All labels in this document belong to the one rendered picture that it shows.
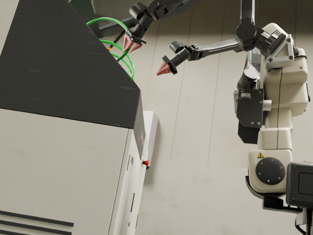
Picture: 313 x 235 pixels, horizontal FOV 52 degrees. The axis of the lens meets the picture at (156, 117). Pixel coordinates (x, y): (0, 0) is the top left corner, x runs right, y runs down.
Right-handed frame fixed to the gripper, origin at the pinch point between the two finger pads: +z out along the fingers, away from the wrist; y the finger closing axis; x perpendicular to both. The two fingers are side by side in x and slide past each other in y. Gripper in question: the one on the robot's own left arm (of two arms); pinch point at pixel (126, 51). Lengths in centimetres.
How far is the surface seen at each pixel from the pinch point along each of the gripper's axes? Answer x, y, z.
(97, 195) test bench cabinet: 59, 29, 31
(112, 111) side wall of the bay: 36.2, 22.8, 10.8
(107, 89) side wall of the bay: 28.0, 23.0, 6.8
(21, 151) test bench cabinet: 32, 45, 38
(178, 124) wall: -59, -182, 81
